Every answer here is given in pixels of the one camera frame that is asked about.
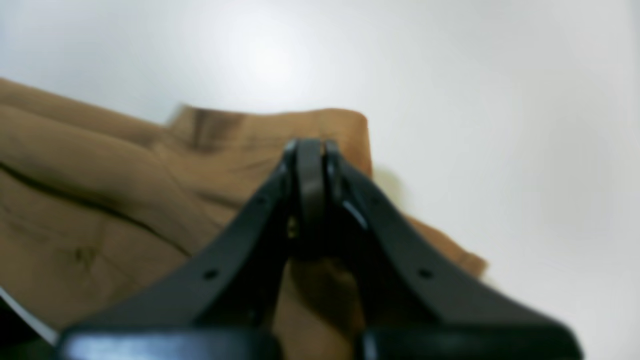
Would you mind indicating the image right gripper right finger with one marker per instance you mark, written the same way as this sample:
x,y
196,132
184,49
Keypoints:
x,y
417,304

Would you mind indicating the image right gripper black left finger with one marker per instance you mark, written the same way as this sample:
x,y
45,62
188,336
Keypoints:
x,y
217,306

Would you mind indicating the brown t-shirt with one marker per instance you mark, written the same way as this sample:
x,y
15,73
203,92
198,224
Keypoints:
x,y
96,205

